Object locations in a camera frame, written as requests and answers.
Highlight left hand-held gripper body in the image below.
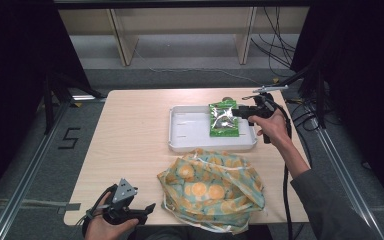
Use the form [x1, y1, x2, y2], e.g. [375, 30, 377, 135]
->
[103, 178, 139, 226]

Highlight black floor cables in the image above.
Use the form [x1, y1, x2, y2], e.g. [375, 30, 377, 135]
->
[285, 95, 342, 134]

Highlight black metal stand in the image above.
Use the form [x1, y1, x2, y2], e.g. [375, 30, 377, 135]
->
[275, 61, 328, 130]
[42, 72, 107, 135]

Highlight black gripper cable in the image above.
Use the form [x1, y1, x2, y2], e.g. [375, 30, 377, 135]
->
[269, 99, 295, 240]
[80, 184, 118, 236]

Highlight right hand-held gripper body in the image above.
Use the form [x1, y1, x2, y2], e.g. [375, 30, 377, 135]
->
[251, 85, 290, 119]

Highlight aluminium floor rail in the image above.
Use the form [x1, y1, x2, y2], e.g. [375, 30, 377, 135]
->
[309, 116, 384, 240]
[0, 100, 72, 240]

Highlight hanging black cables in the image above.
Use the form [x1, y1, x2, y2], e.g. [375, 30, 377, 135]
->
[249, 5, 298, 78]

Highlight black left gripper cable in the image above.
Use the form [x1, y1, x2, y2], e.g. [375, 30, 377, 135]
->
[80, 184, 118, 236]

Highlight person's right hand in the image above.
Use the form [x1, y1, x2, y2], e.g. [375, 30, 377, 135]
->
[248, 109, 292, 150]

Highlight person's left hand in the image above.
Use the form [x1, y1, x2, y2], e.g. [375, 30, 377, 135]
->
[84, 192, 141, 240]

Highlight black curtain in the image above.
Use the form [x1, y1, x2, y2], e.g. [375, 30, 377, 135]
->
[0, 0, 93, 204]
[290, 0, 384, 201]

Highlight orange print cloth bag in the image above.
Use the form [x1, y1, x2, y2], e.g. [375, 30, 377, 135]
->
[157, 148, 266, 235]

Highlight white plastic tray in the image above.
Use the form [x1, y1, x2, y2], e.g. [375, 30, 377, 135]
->
[168, 104, 258, 154]

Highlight green snack packet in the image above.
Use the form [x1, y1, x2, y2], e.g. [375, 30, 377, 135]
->
[208, 99, 241, 138]

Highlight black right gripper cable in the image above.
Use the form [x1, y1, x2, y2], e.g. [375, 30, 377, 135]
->
[269, 99, 295, 240]

